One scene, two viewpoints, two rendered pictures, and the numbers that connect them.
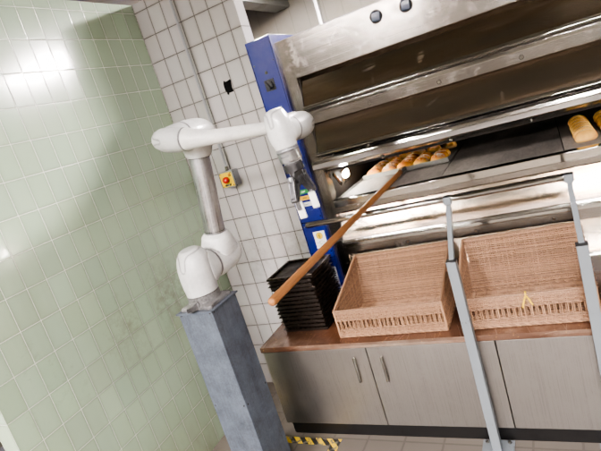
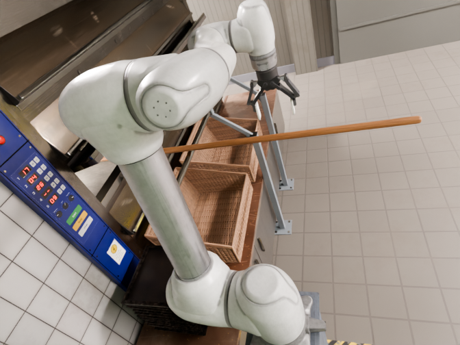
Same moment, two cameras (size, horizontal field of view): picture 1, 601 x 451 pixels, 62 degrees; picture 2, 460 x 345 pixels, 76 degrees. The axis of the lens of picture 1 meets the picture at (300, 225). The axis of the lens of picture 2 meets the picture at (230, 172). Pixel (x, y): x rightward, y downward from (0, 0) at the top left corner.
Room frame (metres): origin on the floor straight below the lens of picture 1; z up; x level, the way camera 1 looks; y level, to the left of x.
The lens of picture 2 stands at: (2.24, 0.93, 1.96)
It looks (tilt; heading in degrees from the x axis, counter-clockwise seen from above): 39 degrees down; 267
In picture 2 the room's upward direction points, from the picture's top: 23 degrees counter-clockwise
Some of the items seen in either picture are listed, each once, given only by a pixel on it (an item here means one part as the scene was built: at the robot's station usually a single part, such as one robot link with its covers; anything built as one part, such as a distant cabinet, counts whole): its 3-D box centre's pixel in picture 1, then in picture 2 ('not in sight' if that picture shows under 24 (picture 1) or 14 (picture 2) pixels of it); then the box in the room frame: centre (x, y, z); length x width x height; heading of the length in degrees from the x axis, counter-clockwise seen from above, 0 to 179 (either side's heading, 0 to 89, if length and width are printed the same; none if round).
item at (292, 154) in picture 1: (289, 155); (263, 58); (1.94, -0.04, 1.57); 0.09 x 0.09 x 0.06
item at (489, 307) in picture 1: (522, 274); (224, 146); (2.12, -0.91, 0.72); 0.56 x 0.49 x 0.28; 62
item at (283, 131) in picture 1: (281, 127); (252, 27); (1.95, -0.04, 1.68); 0.13 x 0.11 x 0.16; 148
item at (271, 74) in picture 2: (296, 173); (267, 77); (1.94, -0.05, 1.50); 0.08 x 0.07 x 0.09; 152
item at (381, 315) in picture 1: (395, 288); (204, 209); (2.41, -0.37, 0.72); 0.56 x 0.49 x 0.28; 62
